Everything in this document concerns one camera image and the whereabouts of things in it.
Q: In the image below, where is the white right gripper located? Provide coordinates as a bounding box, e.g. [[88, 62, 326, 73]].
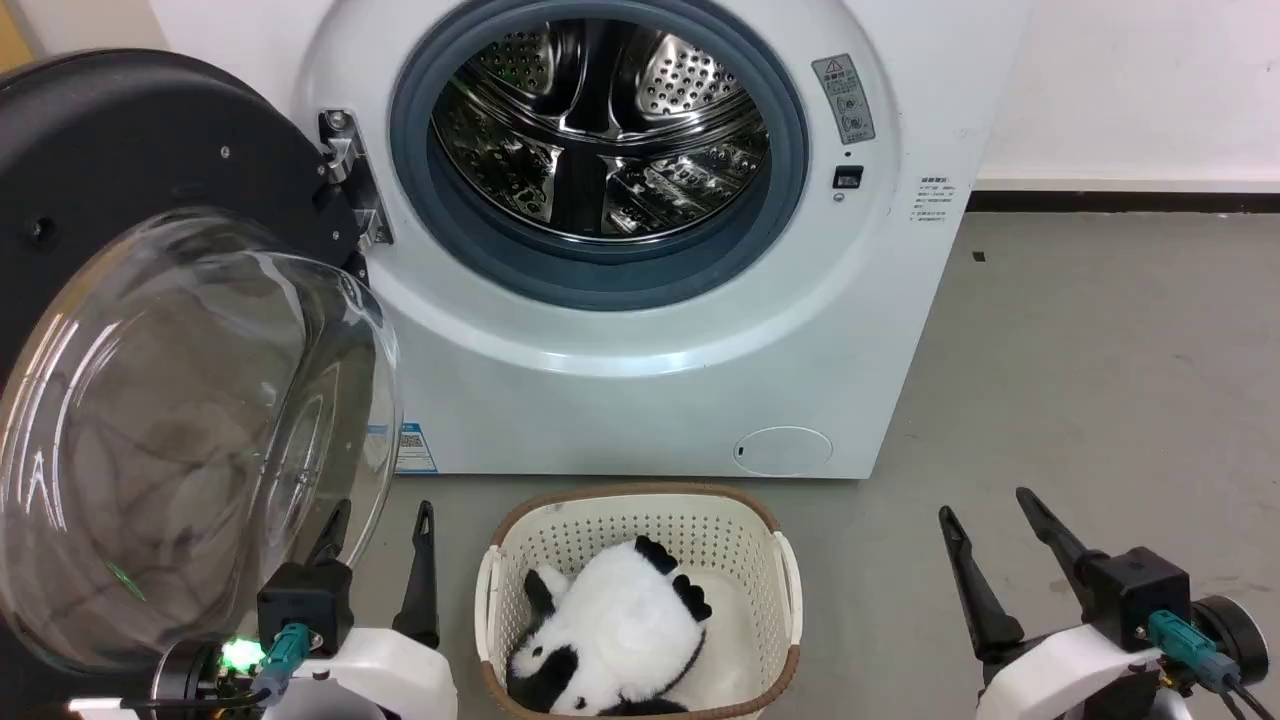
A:
[[937, 487, 1271, 720]]

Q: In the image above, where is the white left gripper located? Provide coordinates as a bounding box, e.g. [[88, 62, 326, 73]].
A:
[[150, 499, 459, 720]]

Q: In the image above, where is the white front-load washing machine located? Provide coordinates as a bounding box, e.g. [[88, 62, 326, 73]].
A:
[[150, 0, 1036, 480]]

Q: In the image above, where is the metal door hinge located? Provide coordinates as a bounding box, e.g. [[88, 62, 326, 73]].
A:
[[318, 108, 394, 251]]

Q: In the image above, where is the black washer door glass bowl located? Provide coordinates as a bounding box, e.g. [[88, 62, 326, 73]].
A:
[[0, 48, 404, 720]]

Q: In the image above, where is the blue energy label sticker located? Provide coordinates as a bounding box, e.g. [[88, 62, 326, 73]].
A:
[[395, 422, 440, 475]]

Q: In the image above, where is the black white panda plush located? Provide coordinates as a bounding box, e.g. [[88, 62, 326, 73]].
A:
[[505, 535, 715, 718]]

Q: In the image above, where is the round white filter cover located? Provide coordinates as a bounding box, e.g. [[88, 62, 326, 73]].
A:
[[733, 426, 835, 478]]

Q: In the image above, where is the white plastic laundry basket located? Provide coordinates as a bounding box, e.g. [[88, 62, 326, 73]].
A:
[[474, 483, 805, 720]]

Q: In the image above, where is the stainless steel washer drum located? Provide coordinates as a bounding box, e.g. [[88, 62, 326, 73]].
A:
[[430, 18, 772, 244]]

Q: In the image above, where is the grey warning sticker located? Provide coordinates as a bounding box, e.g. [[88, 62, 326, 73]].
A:
[[811, 53, 878, 147]]

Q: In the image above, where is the teal plug left gripper cable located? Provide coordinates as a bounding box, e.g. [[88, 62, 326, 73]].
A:
[[248, 622, 312, 711]]

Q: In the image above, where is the teal plug gripper cable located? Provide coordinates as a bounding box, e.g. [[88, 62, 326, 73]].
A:
[[1147, 609, 1280, 720], [248, 622, 312, 711]]

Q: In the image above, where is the teal plug right gripper cable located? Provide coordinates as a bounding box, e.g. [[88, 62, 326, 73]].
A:
[[1147, 609, 1280, 720]]

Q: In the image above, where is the black wall baseboard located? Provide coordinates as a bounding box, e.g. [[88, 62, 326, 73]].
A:
[[967, 189, 1280, 214]]

